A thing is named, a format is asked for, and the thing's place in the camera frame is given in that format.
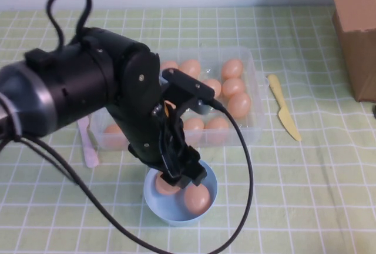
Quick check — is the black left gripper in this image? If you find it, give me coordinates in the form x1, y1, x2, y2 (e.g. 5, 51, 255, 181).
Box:
116, 44, 208, 189

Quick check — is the clear plastic egg box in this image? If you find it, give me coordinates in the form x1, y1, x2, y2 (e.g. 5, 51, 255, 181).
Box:
92, 46, 264, 151

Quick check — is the brown cardboard box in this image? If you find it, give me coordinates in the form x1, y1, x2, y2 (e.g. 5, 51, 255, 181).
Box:
324, 0, 376, 103

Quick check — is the light blue bowl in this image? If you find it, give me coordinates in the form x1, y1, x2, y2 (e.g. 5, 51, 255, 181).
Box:
143, 159, 219, 227

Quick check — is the pink plastic knife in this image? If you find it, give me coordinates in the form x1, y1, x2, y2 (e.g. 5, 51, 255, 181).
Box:
78, 115, 100, 169

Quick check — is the green checked tablecloth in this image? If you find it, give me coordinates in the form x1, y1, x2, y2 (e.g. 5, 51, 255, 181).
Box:
0, 6, 376, 254

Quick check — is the yellow plastic knife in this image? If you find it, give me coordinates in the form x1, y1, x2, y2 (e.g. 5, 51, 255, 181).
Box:
266, 73, 303, 142

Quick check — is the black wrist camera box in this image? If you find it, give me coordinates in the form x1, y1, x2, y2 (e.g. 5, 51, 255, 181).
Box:
161, 68, 215, 115

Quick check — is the short black looped cable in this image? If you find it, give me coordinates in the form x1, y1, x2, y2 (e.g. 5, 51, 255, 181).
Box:
46, 0, 93, 49

